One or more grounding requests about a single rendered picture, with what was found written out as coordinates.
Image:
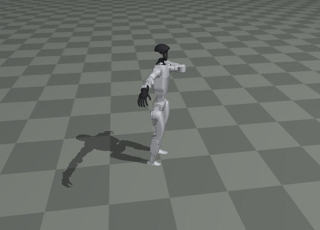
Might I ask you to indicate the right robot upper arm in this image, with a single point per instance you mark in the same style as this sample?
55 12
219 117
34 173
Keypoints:
156 73

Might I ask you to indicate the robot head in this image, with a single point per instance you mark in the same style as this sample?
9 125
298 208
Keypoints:
162 49

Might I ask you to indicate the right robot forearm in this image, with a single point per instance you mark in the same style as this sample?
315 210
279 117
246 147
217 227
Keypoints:
146 82

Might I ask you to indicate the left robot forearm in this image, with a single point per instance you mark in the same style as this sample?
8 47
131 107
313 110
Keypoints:
174 68

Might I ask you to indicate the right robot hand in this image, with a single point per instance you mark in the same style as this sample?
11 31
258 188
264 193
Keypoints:
143 96

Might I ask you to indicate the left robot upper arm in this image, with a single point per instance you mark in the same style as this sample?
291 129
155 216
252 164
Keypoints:
181 69

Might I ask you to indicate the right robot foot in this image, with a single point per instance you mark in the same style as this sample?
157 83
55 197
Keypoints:
155 163

